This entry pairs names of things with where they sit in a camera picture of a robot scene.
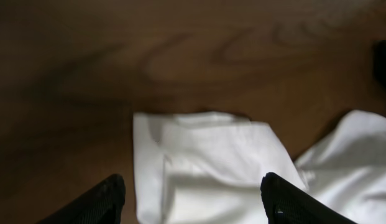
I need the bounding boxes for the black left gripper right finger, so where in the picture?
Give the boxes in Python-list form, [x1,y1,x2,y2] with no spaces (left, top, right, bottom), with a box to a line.
[260,172,355,224]

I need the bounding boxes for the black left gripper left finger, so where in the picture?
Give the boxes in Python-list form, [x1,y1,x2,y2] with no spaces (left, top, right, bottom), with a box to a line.
[38,174,126,224]

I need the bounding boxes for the white t-shirt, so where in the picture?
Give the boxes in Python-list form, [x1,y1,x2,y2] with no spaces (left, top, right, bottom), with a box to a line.
[133,110,386,224]

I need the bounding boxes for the black crumpled garment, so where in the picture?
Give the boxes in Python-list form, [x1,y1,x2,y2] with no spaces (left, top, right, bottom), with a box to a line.
[373,40,386,89]

